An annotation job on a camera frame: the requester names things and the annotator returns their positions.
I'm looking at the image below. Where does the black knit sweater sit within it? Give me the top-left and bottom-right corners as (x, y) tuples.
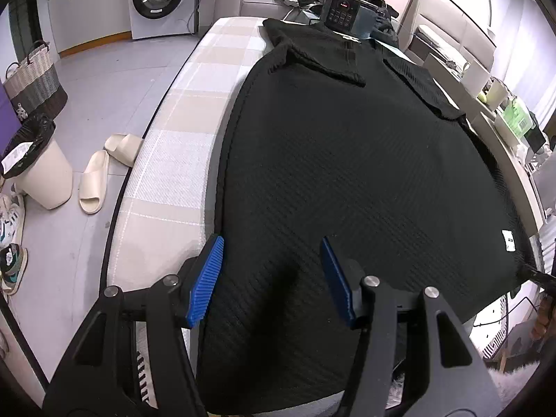
(197, 19), (534, 415)

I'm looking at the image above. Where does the plaid bed cover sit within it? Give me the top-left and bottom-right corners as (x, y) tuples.
(101, 16), (544, 417)

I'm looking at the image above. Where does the white bowl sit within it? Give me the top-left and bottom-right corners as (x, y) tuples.
(495, 114), (520, 149)

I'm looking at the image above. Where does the cream slipper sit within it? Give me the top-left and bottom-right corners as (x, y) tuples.
(78, 150), (109, 215)
(104, 134), (143, 167)

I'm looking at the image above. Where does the green tissue pack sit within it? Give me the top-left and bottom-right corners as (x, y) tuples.
(502, 97), (533, 138)

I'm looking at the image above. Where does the white cup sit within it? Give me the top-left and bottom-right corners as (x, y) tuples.
(486, 79), (508, 110)

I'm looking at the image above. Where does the white paper roll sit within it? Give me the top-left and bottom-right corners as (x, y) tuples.
(461, 60), (490, 98)

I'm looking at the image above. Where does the white trash bin black bag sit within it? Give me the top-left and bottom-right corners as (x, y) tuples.
(1, 114), (74, 210)

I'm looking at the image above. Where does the purple bag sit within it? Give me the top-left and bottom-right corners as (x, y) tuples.
(0, 84), (21, 156)

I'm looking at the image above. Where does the woven laundry basket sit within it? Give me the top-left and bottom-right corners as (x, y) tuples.
(4, 40), (68, 122)

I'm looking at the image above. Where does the dark rice cooker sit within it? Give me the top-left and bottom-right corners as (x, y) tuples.
(319, 0), (386, 40)

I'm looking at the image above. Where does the beige bed headboard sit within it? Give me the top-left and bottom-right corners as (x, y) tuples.
(398, 0), (496, 71)

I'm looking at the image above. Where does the white washing machine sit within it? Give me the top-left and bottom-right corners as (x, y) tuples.
(129, 0), (199, 41)

